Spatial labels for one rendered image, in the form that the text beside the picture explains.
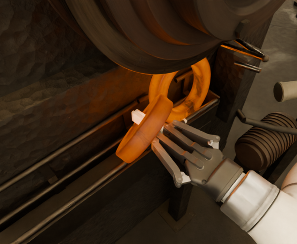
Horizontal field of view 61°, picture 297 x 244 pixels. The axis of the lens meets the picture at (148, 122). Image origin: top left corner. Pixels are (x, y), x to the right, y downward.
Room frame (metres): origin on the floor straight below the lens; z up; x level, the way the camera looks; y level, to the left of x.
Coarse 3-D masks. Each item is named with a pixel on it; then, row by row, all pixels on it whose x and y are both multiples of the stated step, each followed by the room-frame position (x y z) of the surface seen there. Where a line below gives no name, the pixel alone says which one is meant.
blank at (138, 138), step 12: (156, 96) 0.39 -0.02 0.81; (156, 108) 0.32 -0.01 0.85; (168, 108) 0.33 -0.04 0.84; (144, 120) 0.30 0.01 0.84; (156, 120) 0.30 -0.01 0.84; (132, 132) 0.34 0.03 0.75; (144, 132) 0.28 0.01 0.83; (156, 132) 0.28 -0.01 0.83; (120, 144) 0.32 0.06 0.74; (132, 144) 0.27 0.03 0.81; (144, 144) 0.27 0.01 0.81; (120, 156) 0.27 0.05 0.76; (132, 156) 0.26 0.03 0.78
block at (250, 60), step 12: (216, 60) 0.60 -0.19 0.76; (228, 60) 0.57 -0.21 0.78; (240, 60) 0.54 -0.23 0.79; (252, 60) 0.54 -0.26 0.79; (216, 72) 0.59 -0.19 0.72; (228, 72) 0.56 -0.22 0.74; (240, 72) 0.53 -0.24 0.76; (252, 72) 0.55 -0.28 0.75; (216, 84) 0.58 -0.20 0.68; (228, 84) 0.55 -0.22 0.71; (240, 84) 0.53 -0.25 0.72; (228, 96) 0.54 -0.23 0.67; (240, 96) 0.54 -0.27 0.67; (228, 108) 0.53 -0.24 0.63; (240, 108) 0.56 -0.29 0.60; (228, 120) 0.53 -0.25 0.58
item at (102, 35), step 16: (64, 0) 0.26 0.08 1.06; (80, 0) 0.27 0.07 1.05; (96, 0) 0.28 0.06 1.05; (80, 16) 0.27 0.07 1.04; (96, 16) 0.28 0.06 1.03; (96, 32) 0.28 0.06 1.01; (112, 32) 0.29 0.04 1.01; (112, 48) 0.29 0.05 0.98; (128, 48) 0.31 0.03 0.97; (128, 64) 0.31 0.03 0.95; (144, 64) 0.32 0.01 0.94; (160, 64) 0.35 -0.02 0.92; (176, 64) 0.37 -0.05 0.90; (192, 64) 0.40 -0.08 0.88
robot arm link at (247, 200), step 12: (240, 180) 0.21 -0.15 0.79; (252, 180) 0.20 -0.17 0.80; (264, 180) 0.20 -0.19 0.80; (228, 192) 0.19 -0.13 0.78; (240, 192) 0.18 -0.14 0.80; (252, 192) 0.18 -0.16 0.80; (264, 192) 0.18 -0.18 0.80; (276, 192) 0.18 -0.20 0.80; (228, 204) 0.17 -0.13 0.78; (240, 204) 0.17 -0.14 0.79; (252, 204) 0.16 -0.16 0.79; (264, 204) 0.16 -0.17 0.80; (228, 216) 0.16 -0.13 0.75; (240, 216) 0.15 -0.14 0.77; (252, 216) 0.15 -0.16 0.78
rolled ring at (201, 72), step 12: (204, 60) 0.51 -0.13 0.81; (204, 72) 0.51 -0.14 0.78; (156, 84) 0.43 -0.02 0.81; (168, 84) 0.44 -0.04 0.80; (204, 84) 0.50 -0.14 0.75; (192, 96) 0.49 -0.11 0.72; (204, 96) 0.49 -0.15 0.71; (180, 108) 0.46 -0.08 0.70; (192, 108) 0.46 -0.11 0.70; (168, 120) 0.41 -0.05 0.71; (180, 120) 0.43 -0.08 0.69
